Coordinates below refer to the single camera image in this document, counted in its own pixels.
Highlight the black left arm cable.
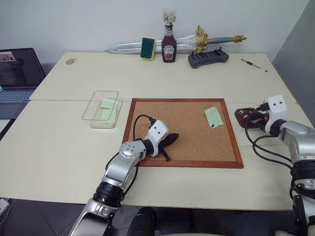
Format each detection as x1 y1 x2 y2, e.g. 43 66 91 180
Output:
133 115 156 142

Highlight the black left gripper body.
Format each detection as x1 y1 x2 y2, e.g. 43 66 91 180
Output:
159 133 173 148

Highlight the clear plastic box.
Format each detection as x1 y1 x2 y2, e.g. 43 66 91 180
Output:
82 90 123 129

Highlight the dark brown small tray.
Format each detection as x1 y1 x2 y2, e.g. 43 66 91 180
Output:
234 107 267 130

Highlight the silver and gold toy sword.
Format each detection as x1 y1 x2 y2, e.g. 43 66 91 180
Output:
104 24 248 55

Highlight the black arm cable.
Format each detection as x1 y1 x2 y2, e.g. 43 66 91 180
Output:
244 121 300 173
133 115 156 142

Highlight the green and yellow sponge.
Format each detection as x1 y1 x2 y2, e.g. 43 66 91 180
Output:
140 37 157 61

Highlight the dark grey handheld controller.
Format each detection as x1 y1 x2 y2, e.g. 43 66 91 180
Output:
188 49 231 69

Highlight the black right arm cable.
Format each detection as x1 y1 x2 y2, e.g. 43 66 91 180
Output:
244 121 300 173

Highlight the white power strip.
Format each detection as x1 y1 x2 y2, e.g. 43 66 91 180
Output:
0 197 11 215

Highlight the open laptop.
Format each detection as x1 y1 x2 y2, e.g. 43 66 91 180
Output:
0 47 47 120

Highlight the black and silver pen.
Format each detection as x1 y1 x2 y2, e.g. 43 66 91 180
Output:
241 58 268 73

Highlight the plain green sticky note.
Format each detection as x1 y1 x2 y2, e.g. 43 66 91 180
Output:
101 108 118 124
99 98 115 110

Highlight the clear printed cup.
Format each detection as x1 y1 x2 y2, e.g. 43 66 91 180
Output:
162 7 176 26

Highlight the green note with writing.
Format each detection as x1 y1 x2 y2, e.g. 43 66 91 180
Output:
204 106 224 129

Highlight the dark rounded shape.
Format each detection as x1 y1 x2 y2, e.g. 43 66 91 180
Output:
127 206 158 236

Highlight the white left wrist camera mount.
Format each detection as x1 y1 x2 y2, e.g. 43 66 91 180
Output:
147 120 171 158

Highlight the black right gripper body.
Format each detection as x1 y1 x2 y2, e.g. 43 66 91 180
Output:
252 104 271 125

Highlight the wood framed cork board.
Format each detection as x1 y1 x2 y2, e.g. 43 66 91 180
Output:
122 98 244 170

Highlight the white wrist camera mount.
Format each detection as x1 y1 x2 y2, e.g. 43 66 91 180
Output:
263 94 289 131
147 120 171 158

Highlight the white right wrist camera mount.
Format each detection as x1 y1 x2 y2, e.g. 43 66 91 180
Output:
263 94 289 131

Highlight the white rounded object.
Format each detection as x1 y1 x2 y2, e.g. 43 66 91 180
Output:
274 229 296 236

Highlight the ketchup bottle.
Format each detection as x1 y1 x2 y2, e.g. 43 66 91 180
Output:
161 23 178 63

